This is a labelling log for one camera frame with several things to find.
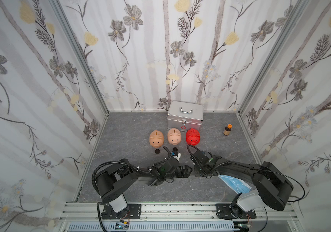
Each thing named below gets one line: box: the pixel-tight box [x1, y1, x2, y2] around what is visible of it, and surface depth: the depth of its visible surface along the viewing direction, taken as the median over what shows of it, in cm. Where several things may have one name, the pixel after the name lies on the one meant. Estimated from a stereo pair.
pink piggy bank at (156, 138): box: [149, 129, 165, 149], surface depth 95 cm
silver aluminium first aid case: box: [166, 100, 204, 132], surface depth 103 cm
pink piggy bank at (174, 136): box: [167, 128, 182, 145], surface depth 97 cm
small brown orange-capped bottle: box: [222, 123, 233, 136], surface depth 103 cm
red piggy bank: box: [185, 128, 201, 146], surface depth 97 cm
